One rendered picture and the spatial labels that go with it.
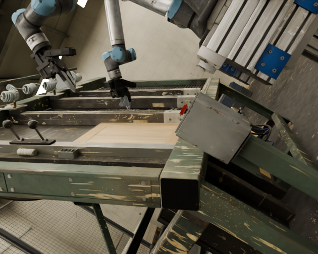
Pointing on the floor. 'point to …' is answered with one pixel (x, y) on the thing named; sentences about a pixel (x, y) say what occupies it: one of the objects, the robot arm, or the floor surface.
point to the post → (286, 168)
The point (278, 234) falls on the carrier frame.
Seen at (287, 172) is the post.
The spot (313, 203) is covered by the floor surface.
